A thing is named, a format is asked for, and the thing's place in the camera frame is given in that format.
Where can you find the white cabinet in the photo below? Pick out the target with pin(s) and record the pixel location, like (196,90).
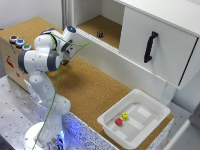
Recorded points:
(140,20)

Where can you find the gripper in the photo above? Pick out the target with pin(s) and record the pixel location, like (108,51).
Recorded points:
(68,53)

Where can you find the white sliding door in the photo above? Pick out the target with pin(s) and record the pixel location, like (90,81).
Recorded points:
(156,45)

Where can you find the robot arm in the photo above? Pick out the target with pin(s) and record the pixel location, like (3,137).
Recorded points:
(40,61)

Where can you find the blue button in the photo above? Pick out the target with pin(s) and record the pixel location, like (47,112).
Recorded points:
(20,42)

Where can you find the purple block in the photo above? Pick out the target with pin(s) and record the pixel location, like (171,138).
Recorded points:
(99,34)

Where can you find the yellow block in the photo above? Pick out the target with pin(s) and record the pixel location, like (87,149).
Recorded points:
(125,116)

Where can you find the green button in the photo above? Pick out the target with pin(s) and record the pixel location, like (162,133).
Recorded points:
(26,47)

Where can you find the white plastic box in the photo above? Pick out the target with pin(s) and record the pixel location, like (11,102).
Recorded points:
(136,118)

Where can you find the red button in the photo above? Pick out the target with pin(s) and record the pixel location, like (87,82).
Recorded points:
(13,38)

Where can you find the pink block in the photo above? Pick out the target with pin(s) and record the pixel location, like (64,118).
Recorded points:
(118,121)

